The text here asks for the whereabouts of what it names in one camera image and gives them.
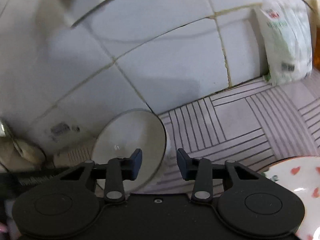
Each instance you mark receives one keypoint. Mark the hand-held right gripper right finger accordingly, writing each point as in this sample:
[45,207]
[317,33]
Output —
[181,165]

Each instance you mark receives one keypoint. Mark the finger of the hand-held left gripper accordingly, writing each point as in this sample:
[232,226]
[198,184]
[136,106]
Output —
[30,181]

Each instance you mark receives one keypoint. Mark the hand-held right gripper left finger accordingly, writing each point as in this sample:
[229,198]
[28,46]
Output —
[137,163]

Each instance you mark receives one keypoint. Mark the white bowl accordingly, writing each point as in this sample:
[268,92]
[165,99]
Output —
[125,135]

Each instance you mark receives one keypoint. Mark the pink cartoon print plate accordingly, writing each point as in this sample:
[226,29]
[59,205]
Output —
[295,177]

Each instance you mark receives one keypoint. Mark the striped patterned tablecloth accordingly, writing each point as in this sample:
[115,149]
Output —
[237,130]

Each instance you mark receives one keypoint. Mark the white plastic bag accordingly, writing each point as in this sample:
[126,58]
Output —
[282,42]

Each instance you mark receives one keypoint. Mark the small white wall label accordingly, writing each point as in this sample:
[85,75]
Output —
[58,131]

